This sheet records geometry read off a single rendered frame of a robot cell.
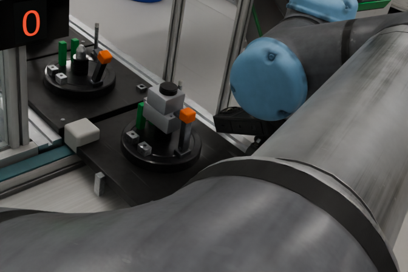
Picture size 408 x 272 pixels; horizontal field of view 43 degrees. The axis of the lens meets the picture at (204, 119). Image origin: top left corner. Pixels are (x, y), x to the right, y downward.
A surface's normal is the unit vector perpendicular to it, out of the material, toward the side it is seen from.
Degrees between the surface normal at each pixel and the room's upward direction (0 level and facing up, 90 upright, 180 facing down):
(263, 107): 90
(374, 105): 6
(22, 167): 0
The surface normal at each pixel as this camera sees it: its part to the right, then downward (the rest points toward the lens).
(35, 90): 0.15, -0.82
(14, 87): 0.69, 0.49
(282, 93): -0.49, 0.42
